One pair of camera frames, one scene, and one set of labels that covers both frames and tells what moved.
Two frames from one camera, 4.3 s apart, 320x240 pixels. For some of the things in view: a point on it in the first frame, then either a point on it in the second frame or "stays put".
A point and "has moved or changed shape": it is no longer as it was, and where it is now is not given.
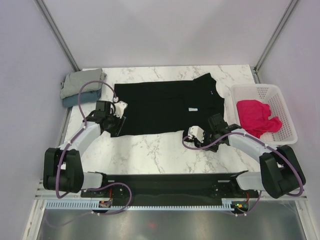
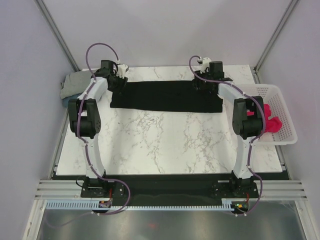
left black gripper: [119, 122] to [122, 83]
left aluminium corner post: [57, 33] stays put
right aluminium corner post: [255, 68] stays put
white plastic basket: [271, 95] stays put
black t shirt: [168, 108] has moved or changed shape
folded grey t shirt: [72, 82] stays put
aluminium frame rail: [43, 191] stays put
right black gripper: [204, 143] to [198, 84]
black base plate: [173, 187] stays put
